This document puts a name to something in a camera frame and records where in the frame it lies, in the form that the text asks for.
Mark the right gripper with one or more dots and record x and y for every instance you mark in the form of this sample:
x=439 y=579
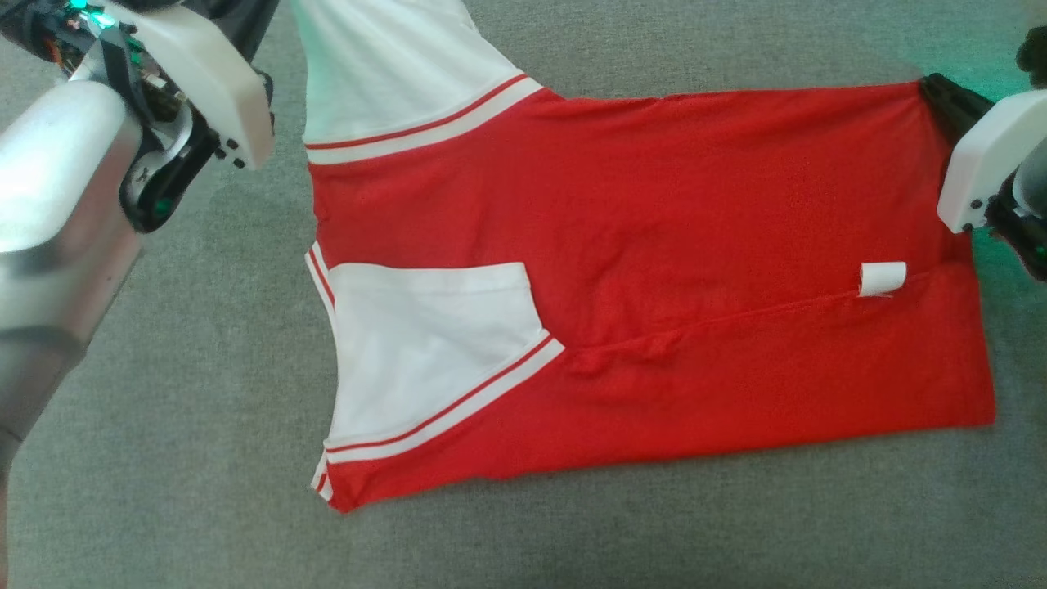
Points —
x=990 y=155

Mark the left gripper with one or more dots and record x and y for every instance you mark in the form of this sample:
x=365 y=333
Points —
x=204 y=74

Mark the red and white striped shirt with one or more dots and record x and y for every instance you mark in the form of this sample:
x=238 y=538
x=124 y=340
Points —
x=654 y=204

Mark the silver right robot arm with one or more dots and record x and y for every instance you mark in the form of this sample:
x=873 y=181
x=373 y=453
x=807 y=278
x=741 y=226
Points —
x=1032 y=184

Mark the large grey fabric ottoman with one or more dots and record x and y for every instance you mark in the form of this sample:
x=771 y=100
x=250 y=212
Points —
x=572 y=548

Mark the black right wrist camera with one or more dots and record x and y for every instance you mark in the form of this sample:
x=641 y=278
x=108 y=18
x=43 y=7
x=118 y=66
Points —
x=1035 y=57

